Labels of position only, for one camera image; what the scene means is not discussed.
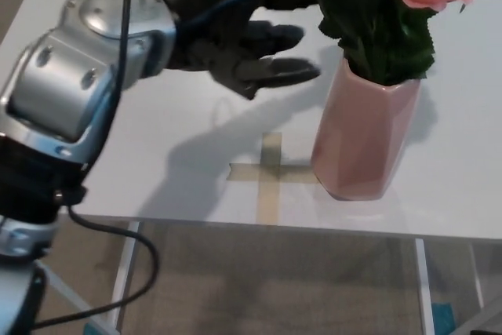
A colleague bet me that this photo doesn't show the pink rose bouquet green stems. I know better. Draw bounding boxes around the pink rose bouquet green stems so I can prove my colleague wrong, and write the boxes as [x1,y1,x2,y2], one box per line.
[288,0,482,87]

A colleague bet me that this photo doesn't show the teal floor tape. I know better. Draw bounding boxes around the teal floor tape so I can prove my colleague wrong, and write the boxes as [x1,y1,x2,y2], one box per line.
[433,303,456,335]

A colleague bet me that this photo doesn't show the pink hexagonal ceramic vase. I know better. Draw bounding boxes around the pink hexagonal ceramic vase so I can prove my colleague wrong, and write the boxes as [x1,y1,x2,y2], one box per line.
[311,56,423,202]

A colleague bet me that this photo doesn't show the beige tape strip short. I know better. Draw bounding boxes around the beige tape strip short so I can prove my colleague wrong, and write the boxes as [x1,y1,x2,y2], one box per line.
[228,162,321,184]

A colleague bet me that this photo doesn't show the grey metal stand leg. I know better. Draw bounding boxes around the grey metal stand leg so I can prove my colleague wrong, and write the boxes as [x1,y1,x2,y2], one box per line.
[37,259,115,335]

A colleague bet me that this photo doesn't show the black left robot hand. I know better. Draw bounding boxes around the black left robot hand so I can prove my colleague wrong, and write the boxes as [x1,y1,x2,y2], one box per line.
[158,0,323,102]

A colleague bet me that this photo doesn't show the white table leg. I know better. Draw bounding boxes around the white table leg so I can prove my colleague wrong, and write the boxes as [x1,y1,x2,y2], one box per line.
[468,244,486,309]
[111,220,140,330]
[414,238,436,335]

